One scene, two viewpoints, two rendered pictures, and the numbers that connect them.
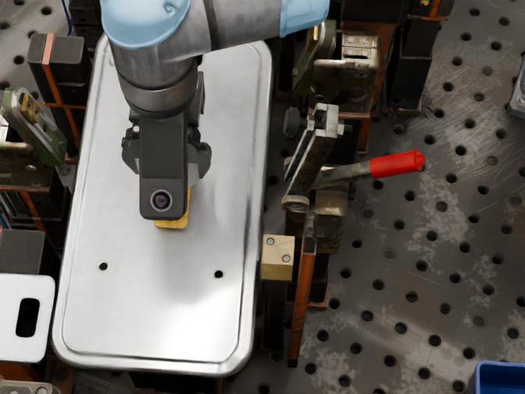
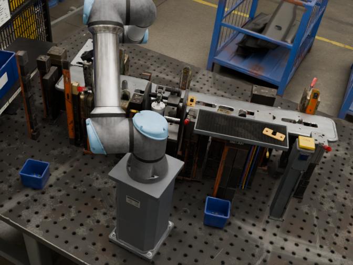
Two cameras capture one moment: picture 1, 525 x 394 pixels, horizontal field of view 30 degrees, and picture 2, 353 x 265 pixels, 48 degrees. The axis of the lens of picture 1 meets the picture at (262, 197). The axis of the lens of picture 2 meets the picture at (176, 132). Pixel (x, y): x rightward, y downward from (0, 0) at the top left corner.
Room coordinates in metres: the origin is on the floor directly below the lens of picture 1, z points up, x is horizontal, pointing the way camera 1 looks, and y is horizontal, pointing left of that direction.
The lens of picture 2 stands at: (0.92, -1.51, 2.16)
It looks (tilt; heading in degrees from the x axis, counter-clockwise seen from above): 41 degrees down; 92
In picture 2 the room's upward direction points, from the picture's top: 8 degrees clockwise
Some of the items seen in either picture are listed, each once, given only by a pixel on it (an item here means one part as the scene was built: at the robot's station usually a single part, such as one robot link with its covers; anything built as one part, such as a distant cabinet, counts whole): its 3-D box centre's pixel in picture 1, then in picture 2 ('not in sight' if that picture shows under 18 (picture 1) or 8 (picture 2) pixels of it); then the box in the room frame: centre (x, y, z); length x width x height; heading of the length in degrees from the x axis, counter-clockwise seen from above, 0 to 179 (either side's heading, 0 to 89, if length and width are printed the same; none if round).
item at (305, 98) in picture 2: not in sight; (301, 120); (1.51, 0.24, 0.88); 0.15 x 0.11 x 0.36; 87
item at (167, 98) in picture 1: (153, 69); not in sight; (0.47, 0.10, 1.25); 0.08 x 0.08 x 0.05
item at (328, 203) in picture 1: (310, 245); (89, 123); (0.44, -0.06, 0.88); 0.07 x 0.06 x 0.35; 87
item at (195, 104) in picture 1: (165, 104); not in sight; (0.48, 0.10, 1.17); 0.09 x 0.08 x 0.12; 177
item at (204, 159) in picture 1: (189, 155); not in sight; (0.45, 0.08, 1.11); 0.05 x 0.02 x 0.09; 87
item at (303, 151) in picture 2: not in sight; (289, 182); (1.39, -0.28, 0.92); 0.08 x 0.08 x 0.44; 87
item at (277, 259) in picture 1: (274, 301); (76, 113); (0.36, -0.02, 0.88); 0.04 x 0.04 x 0.36; 87
